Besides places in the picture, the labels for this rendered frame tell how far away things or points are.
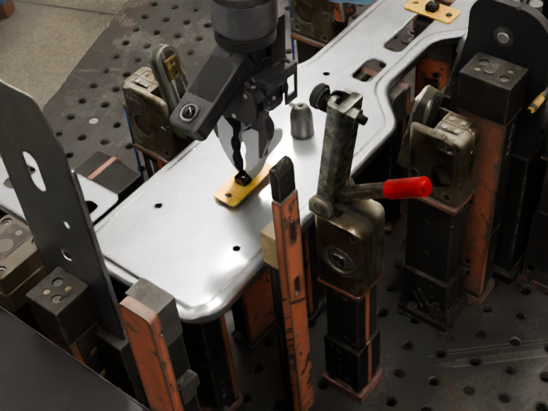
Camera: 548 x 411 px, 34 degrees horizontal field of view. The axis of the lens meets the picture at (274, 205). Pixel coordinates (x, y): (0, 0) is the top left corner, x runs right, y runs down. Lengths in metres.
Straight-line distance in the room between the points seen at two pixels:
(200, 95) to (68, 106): 0.84
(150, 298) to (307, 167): 0.44
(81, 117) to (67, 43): 1.50
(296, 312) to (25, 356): 0.31
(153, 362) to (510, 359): 0.66
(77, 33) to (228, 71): 2.32
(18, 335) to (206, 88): 0.34
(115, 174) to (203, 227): 0.18
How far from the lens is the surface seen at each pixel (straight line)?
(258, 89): 1.06
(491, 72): 1.15
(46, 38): 3.35
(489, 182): 1.24
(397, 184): 0.97
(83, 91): 1.88
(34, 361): 1.01
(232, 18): 1.00
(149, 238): 1.13
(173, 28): 2.01
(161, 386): 0.88
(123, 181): 1.24
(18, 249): 1.08
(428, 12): 1.45
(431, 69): 1.50
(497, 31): 1.17
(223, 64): 1.04
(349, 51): 1.38
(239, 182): 1.16
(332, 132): 0.96
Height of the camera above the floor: 1.81
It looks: 46 degrees down
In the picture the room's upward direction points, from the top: 6 degrees counter-clockwise
